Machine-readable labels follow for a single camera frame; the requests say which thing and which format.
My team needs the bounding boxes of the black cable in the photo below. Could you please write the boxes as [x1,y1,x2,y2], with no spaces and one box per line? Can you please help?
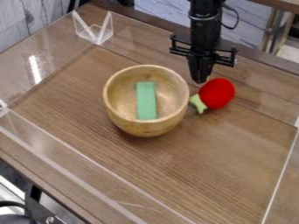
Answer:
[220,3,240,31]

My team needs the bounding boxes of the red plush fruit green leaves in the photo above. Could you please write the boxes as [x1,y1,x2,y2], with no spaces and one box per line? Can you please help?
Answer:
[189,78,236,114]

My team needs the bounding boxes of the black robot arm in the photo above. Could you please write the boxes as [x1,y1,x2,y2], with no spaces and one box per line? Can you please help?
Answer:
[169,0,238,84]

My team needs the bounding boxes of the clear acrylic corner bracket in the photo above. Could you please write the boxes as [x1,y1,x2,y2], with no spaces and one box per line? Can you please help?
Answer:
[70,11,113,46]

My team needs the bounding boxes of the wooden bowl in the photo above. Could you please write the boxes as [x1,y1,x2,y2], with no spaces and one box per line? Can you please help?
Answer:
[102,65,189,137]

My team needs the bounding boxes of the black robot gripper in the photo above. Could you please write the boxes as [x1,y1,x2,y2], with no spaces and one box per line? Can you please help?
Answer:
[169,34,238,83]

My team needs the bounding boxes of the black table leg bracket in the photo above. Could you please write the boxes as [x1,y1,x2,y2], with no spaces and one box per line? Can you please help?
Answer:
[23,185,65,224]

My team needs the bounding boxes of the green rectangular block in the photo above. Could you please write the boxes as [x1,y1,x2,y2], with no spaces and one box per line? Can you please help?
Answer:
[136,81,157,120]

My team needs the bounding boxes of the metal table leg frame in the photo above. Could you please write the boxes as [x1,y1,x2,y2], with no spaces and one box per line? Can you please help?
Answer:
[261,9,294,55]

